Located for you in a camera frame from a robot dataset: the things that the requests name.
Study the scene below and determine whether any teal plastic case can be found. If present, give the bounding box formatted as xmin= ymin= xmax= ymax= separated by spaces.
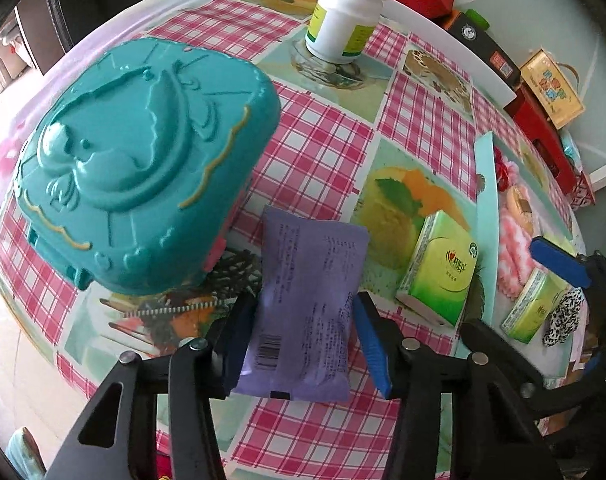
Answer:
xmin=12 ymin=37 xmax=282 ymax=297

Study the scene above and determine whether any pink white striped towel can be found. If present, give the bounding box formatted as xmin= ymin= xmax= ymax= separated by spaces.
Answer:
xmin=498 ymin=200 xmax=548 ymax=301

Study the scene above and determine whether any purple wipes packet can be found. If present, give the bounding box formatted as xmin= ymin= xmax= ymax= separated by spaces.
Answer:
xmin=231 ymin=205 xmax=370 ymax=402

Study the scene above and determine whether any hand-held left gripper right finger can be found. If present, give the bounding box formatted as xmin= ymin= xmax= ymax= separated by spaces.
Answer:
xmin=353 ymin=291 xmax=564 ymax=480

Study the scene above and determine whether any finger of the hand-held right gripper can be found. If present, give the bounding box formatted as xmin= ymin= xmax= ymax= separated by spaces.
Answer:
xmin=529 ymin=236 xmax=606 ymax=291
xmin=462 ymin=317 xmax=606 ymax=411

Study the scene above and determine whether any red chenille hair tie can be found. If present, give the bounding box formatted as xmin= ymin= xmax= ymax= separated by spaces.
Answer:
xmin=494 ymin=152 xmax=518 ymax=191

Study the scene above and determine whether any white medicine bottle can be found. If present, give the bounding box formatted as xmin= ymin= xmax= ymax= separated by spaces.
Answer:
xmin=305 ymin=0 xmax=394 ymax=65

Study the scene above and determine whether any black box with orange label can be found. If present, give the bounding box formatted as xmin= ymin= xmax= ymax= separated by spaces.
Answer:
xmin=445 ymin=10 xmax=522 ymax=92

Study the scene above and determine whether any pink floral scrunchie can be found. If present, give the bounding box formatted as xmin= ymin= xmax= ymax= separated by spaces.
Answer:
xmin=505 ymin=185 xmax=538 ymax=221

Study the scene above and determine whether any yellow gift box with handle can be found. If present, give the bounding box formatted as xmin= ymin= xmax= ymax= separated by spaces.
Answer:
xmin=520 ymin=49 xmax=586 ymax=131

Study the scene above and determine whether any leopard print cloth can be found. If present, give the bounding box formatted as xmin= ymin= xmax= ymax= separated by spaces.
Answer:
xmin=542 ymin=287 xmax=586 ymax=348

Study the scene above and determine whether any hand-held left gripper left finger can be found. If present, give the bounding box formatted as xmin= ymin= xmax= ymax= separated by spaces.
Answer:
xmin=43 ymin=292 xmax=258 ymax=480

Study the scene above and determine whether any green tissue pack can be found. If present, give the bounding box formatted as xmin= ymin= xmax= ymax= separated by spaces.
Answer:
xmin=395 ymin=210 xmax=480 ymax=328
xmin=500 ymin=267 xmax=568 ymax=345

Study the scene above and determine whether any teal-edged shallow box tray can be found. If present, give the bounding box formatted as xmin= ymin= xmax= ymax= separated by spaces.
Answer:
xmin=473 ymin=131 xmax=588 ymax=376

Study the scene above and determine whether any red patterned box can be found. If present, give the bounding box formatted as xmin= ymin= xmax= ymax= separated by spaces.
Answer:
xmin=568 ymin=160 xmax=596 ymax=208

